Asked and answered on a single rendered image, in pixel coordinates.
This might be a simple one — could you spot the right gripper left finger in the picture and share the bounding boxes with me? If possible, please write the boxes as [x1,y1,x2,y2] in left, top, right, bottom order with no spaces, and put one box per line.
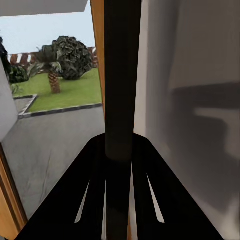
[15,133,106,240]

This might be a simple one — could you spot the poster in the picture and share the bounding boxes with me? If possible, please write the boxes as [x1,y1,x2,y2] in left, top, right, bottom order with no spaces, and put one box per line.
[104,0,142,240]

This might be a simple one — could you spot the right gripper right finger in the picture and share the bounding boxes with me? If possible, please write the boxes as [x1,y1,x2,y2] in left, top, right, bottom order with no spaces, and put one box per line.
[132,133,224,240]

